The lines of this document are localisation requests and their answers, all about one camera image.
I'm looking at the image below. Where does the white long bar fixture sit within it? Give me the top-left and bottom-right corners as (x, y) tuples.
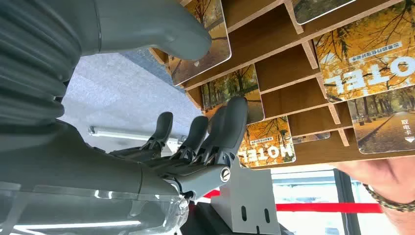
(87, 125), (188, 145)

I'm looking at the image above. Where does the grey ribbed right arm sleeve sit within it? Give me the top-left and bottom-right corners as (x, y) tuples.
(0, 0), (82, 130)

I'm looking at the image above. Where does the dark window frame post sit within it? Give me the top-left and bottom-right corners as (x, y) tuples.
(333, 168), (362, 235)

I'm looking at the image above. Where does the red barrier belt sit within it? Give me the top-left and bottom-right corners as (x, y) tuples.
(202, 189), (384, 215)

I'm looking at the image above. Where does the small autumn HOTEL card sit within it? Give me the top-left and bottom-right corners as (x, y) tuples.
(237, 116), (297, 169)

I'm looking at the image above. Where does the autumn trees card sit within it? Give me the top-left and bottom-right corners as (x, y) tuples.
(292, 0), (357, 25)
(201, 64), (265, 125)
(168, 0), (232, 87)

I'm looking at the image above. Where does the large autumn HOTEL card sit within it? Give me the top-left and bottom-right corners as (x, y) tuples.
(313, 0), (415, 103)

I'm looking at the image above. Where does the brown wooden card rack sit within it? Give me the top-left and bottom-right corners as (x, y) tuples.
(149, 0), (415, 171)

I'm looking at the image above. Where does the autumn path card white print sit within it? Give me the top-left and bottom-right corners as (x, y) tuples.
(346, 85), (415, 155)

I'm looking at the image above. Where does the braided bracelet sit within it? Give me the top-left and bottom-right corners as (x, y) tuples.
(362, 183), (415, 213)

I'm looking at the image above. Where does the grey metal stand bracket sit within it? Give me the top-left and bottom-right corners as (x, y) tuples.
(210, 159), (282, 235)

